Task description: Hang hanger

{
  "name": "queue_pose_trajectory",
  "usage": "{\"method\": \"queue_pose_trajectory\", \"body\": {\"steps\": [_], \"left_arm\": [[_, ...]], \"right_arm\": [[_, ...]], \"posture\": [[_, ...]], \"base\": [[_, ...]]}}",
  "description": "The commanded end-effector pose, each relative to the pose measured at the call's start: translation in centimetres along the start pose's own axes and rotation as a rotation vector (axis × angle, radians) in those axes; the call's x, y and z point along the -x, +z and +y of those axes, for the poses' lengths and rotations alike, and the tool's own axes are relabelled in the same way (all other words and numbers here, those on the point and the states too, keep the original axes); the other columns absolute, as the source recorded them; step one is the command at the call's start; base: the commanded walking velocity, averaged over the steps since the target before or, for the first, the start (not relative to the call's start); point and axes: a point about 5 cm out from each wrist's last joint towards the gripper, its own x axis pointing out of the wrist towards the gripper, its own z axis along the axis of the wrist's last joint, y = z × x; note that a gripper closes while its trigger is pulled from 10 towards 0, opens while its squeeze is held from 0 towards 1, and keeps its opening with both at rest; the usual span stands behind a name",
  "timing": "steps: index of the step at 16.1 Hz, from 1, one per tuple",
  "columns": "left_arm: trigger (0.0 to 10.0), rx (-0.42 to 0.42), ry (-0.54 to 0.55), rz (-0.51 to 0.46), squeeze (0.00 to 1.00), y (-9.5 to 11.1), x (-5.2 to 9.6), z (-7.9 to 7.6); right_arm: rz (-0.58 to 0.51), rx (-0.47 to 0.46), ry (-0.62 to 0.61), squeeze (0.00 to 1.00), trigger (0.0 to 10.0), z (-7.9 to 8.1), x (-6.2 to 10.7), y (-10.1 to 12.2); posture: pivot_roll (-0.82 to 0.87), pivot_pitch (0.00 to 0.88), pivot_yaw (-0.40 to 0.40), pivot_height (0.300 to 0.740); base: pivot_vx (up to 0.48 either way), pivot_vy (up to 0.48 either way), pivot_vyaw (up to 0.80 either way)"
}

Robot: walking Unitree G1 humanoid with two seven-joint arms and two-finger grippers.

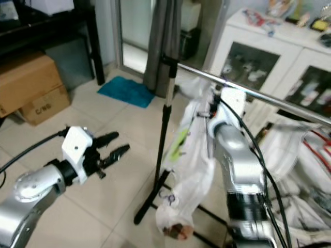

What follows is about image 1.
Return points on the beige brown cloth bundle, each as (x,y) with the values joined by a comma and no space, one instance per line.
(178,232)

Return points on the blue plastic hanger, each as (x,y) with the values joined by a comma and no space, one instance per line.
(272,29)

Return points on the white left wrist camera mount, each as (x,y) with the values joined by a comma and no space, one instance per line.
(77,150)

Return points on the black desk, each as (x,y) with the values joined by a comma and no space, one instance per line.
(54,28)

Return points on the red plastic hanger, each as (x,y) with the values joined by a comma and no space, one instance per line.
(256,16)
(318,150)

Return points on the sliding glass door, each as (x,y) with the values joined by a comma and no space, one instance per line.
(132,31)

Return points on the dark grey storage box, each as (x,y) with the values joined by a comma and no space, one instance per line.
(75,62)

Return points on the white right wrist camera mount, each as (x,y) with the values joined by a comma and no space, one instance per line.
(230,103)

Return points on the small black appliance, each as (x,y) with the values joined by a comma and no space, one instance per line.
(191,42)

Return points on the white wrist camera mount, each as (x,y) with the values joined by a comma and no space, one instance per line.
(77,150)
(230,103)

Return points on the metal clothes rack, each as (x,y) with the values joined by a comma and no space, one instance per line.
(155,155)

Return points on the white glass door cabinet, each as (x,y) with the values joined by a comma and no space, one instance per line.
(248,31)

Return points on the white printed T-shirt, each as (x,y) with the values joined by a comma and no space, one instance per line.
(191,165)

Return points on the grey curtain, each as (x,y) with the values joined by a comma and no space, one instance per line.
(163,46)

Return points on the grey striped garment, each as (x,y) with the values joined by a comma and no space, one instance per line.
(289,155)

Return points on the blue white packet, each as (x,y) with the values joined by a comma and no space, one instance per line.
(9,9)

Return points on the large cardboard box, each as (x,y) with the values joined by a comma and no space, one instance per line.
(31,80)

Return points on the small printed cardboard box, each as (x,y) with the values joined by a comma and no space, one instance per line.
(49,109)

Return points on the teal shaggy mat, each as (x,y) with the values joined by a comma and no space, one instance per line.
(124,92)

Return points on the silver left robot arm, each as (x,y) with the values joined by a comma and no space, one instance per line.
(31,194)

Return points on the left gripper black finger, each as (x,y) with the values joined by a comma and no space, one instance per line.
(115,155)
(106,138)

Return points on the white box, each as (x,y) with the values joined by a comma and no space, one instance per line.
(53,6)

